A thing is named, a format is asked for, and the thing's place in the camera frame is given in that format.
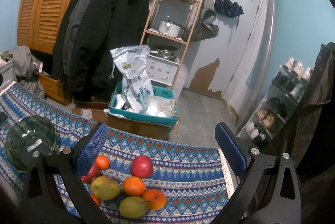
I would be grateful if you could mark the black hanging coat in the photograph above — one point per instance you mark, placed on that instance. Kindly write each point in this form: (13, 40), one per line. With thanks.
(88, 32)

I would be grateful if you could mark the white pot on shelf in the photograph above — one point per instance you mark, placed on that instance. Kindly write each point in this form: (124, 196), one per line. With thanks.
(170, 28)

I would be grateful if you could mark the dark blue umbrella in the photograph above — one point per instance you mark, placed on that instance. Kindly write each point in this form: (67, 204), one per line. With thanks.
(229, 9)

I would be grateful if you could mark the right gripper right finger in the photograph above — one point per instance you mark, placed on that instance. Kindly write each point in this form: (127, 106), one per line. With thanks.
(269, 189)

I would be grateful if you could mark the small orange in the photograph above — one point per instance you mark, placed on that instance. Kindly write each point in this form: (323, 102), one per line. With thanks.
(96, 199)

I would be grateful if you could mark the white rice bag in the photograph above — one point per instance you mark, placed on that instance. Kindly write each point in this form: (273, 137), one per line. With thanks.
(136, 84)

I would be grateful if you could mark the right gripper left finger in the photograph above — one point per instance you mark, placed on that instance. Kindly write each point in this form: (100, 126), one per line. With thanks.
(41, 201)

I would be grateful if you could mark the green glass plate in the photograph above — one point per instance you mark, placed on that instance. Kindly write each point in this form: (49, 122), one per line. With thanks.
(30, 134)

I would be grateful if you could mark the grey clothes pile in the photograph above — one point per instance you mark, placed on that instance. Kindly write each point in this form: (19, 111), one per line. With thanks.
(21, 66)

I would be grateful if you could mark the silver vertical pipe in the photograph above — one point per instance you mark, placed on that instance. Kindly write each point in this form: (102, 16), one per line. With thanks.
(264, 56)

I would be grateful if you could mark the wooden drawer box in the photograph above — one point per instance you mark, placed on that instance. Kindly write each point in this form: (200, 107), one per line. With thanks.
(55, 89)

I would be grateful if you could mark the large orange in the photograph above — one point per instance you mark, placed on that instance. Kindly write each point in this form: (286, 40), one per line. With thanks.
(155, 198)
(134, 186)

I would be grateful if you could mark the red apple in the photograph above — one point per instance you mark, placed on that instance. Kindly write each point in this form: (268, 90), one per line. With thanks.
(94, 173)
(142, 166)

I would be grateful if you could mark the blue patterned tablecloth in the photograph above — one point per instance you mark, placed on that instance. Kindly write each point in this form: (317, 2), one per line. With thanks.
(196, 180)

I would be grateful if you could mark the small orange tangerine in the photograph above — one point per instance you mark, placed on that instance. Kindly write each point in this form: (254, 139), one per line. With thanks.
(102, 162)

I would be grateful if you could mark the wooden shelf rack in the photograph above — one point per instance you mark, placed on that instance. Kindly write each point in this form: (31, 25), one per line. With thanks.
(184, 12)

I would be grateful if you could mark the shoe rack with shoes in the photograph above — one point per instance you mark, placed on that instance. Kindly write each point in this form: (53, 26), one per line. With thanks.
(279, 103)

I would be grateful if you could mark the brown cardboard box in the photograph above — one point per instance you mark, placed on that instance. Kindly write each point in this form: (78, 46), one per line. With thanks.
(144, 129)

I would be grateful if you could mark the clear plastic bag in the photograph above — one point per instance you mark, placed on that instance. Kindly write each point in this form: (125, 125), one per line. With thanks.
(158, 106)

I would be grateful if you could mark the teal storage bin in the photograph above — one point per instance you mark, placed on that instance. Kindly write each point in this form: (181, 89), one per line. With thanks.
(118, 107)

